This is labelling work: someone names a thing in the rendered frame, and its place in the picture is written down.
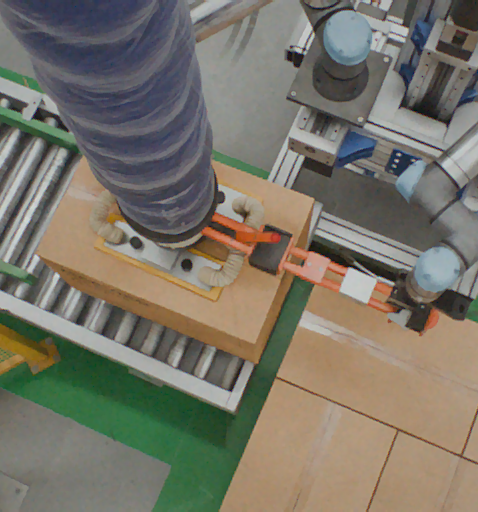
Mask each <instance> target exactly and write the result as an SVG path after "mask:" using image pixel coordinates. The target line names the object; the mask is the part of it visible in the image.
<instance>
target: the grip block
mask: <svg viewBox="0 0 478 512"><path fill-rule="evenodd" d="M258 232H259V233H278V234H279V235H280V241H279V242H277V243H272V242H253V243H252V245H251V247H250V249H249V253H248V255H247V256H248V262H250V263H249V264H250V266H253V267H255V268H257V269H260V270H262V271H264V273H268V274H270V275H272V276H274V277H276V275H279V276H280V275H281V273H282V267H283V264H284V262H285V260H286V261H288V258H289V256H290V250H291V248H292V246H293V245H294V242H295V238H294V237H293V234H292V233H289V232H286V231H283V230H281V228H279V227H276V226H274V225H272V224H269V223H265V227H264V225H263V224H261V225H260V227H259V230H258Z"/></svg>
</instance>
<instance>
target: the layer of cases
mask: <svg viewBox="0 0 478 512"><path fill-rule="evenodd" d="M438 313H439V318H438V322H437V324H436V326H435V327H433V328H432V329H428V330H427V332H426V334H424V335H423V336H418V334H419V333H417V332H415V331H413V330H411V329H409V330H402V329H401V328H402V326H401V325H399V324H396V323H393V322H391V323H388V322H387V321H388V318H387V313H384V312H382V311H380V310H377V309H375V308H372V307H369V306H367V305H366V306H365V307H363V306H361V305H359V304H356V303H354V302H351V301H348V300H346V299H344V298H341V297H339V296H338V292H336V291H334V290H331V289H328V288H326V287H323V286H321V285H319V286H318V285H314V288H313V290H312V292H311V296H310V298H308V300H307V303H306V305H305V308H304V310H303V312H302V315H301V318H300V321H299V323H298V325H297V328H296V330H295V332H294V335H293V337H292V341H291V343H290V345H289V348H287V350H286V352H285V355H284V357H283V361H282V363H281V365H280V368H279V370H278V372H277V375H276V378H275V380H274V382H273V385H272V388H271V390H270V393H269V395H268V397H266V400H265V402H264V404H263V408H262V410H261V413H260V415H259V417H258V420H257V422H256V424H255V427H254V429H253V433H252V435H251V437H250V440H249V442H248V445H247V447H246V449H244V452H243V454H242V456H241V460H240V462H239V465H238V467H237V469H236V472H235V474H234V476H233V479H232V481H231V485H230V487H229V489H228V492H227V494H226V496H225V499H224V501H223V504H222V506H220V508H219V511H218V512H478V324H477V323H475V322H473V321H469V319H467V318H465V319H464V321H454V320H452V318H451V317H449V316H447V315H444V314H442V313H441V312H439V311H438Z"/></svg>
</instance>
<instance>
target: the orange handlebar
mask: <svg viewBox="0 0 478 512"><path fill-rule="evenodd" d="M212 221H215V222H217V223H219V224H222V225H224V226H227V227H230V228H232V230H234V231H237V232H258V230H255V228H253V227H251V226H248V225H245V224H243V223H240V222H238V221H236V220H233V219H231V218H229V217H226V216H223V215H221V214H218V213H216V212H215V214H214V216H213V218H212ZM199 234H202V235H205V236H207V237H210V238H212V239H214V240H216V241H219V242H221V243H223V244H227V245H229V246H231V247H234V248H236V249H238V250H241V252H243V253H245V254H248V253H249V249H250V247H251V245H250V244H247V243H244V242H242V241H239V240H237V239H235V238H232V237H230V236H228V235H224V234H222V233H220V232H217V231H215V230H213V228H210V227H208V226H207V227H206V228H205V230H204V231H201V232H200V233H199ZM290 254H291V255H293V256H296V257H298V258H300V259H303V260H305V263H304V265H303V267H301V266H298V265H296V264H294V263H291V262H289V261H286V260H285V262H284V264H283V267H282V269H284V270H288V271H290V273H292V274H295V275H297V276H299V278H301V279H303V280H305V281H307V282H311V283H313V284H315V285H318V286H319V285H321V286H323V287H326V288H328V289H331V290H334V291H336V292H338V293H339V289H340V287H341V284H340V283H337V282H335V281H333V280H331V279H327V278H325V277H323V276H324V274H325V271H326V269H327V270H329V271H333V273H335V274H337V275H340V276H342V277H345V275H346V273H347V269H348V268H346V267H344V266H342V265H339V264H337V263H335V262H332V261H331V259H328V258H325V257H323V256H321V255H318V254H316V253H314V252H307V250H304V249H302V248H300V247H297V246H295V245H293V246H292V248H291V250H290ZM391 289H392V287H390V286H388V285H386V284H383V283H381V282H379V281H377V283H376V286H375V288H373V290H377V291H379V292H381V293H384V294H386V296H389V292H390V291H391ZM366 305H367V306H369V307H372V308H375V309H377V310H380V311H382V312H384V313H388V312H392V311H393V308H394V307H393V306H391V305H388V304H386V303H384V302H381V301H379V300H377V299H373V298H371V297H370V298H369V301H368V303H367V304H366ZM438 318H439V313H438V311H437V310H435V311H434V314H433V316H432V320H431V322H430V325H429V327H428V329H432V328H433V327H435V326H436V324H437V322H438Z"/></svg>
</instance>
